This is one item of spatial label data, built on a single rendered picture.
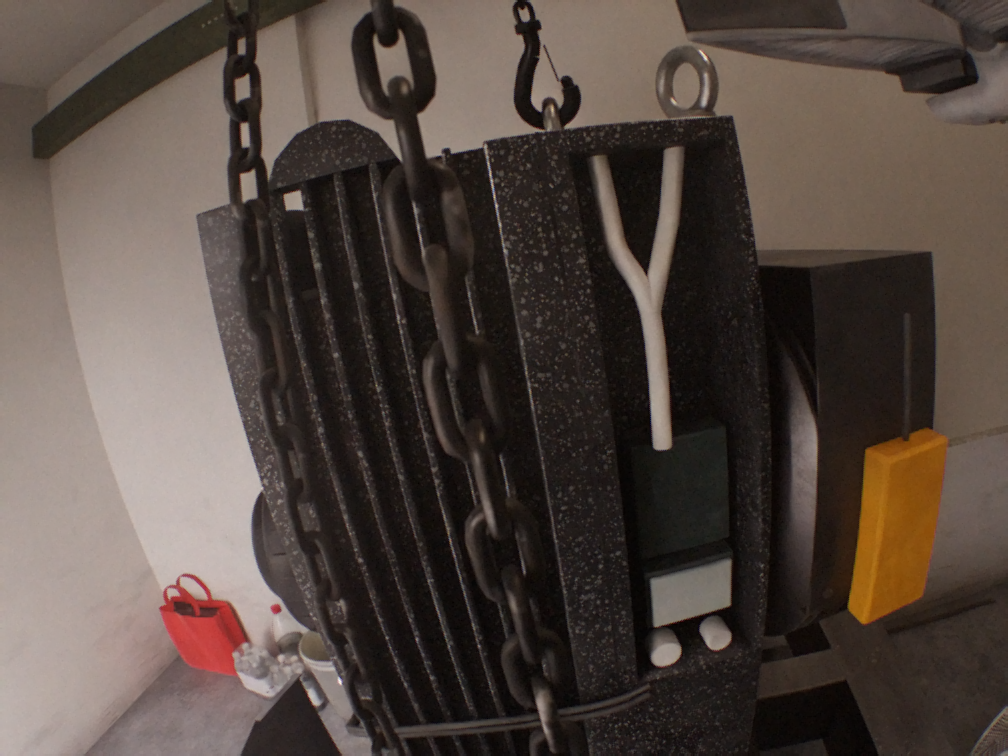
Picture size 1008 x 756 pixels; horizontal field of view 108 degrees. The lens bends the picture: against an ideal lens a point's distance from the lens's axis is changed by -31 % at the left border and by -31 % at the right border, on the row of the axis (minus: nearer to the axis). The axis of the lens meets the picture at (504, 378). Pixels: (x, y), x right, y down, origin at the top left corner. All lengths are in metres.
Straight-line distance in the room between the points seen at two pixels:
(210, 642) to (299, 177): 2.38
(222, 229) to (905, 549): 0.60
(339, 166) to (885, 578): 0.54
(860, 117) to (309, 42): 1.80
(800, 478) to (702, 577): 0.14
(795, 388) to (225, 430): 1.93
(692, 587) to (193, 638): 2.42
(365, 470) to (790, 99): 1.59
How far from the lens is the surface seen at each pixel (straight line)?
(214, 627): 2.55
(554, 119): 0.53
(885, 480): 0.43
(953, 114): 0.27
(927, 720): 1.15
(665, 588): 0.54
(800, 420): 0.47
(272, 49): 1.98
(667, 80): 0.49
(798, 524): 0.52
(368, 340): 0.40
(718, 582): 0.56
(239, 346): 0.43
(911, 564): 0.51
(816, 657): 1.23
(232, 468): 2.16
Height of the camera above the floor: 1.52
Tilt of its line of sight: 12 degrees down
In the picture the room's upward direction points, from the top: 11 degrees counter-clockwise
